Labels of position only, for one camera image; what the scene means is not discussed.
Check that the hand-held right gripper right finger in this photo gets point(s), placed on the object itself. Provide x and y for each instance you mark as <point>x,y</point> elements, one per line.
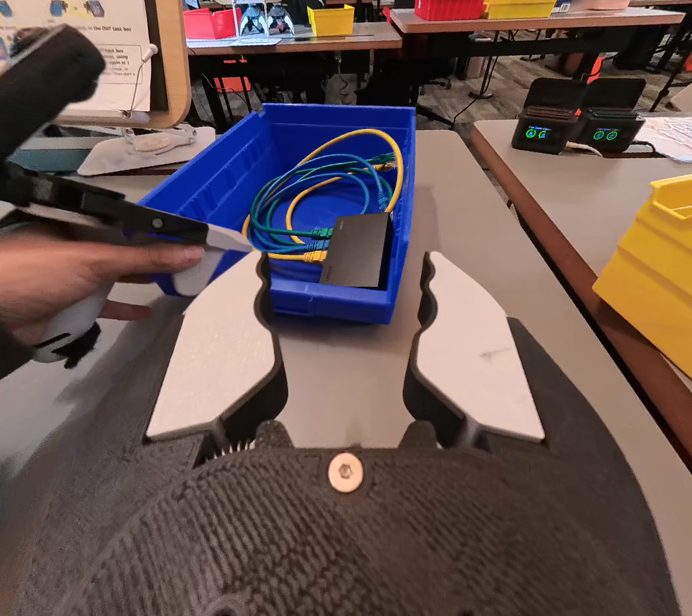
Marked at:
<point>476,356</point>

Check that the blue plastic bin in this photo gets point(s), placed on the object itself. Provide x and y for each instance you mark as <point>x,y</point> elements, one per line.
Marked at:
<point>216,178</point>

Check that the black battery charger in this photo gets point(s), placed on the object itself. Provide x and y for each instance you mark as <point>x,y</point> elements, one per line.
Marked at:
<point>611,129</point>
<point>546,132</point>

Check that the small yellow plastic bin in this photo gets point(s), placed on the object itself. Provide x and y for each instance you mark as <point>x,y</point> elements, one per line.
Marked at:
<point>331,22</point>

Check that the red plastic bin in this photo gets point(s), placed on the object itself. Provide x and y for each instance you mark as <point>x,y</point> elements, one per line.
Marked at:
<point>208,25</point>
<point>448,5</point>

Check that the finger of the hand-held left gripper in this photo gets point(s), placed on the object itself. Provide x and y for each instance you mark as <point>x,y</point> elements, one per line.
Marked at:
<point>197,272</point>
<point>227,238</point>

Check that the printed paper sheet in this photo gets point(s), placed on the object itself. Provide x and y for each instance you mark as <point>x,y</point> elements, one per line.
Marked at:
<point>670,137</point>

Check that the person's left hand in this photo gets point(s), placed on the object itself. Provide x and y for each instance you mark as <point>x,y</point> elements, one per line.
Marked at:
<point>65,270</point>

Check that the wooden table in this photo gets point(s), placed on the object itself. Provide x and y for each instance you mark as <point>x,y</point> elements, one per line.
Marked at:
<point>540,21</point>
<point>303,44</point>

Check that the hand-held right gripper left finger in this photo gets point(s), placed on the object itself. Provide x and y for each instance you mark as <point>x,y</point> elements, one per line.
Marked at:
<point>216,356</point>

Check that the grey stand base plate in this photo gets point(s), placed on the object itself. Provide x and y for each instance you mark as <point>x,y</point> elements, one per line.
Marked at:
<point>108,157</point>

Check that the black network switch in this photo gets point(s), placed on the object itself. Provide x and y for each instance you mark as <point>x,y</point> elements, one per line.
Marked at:
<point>357,251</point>

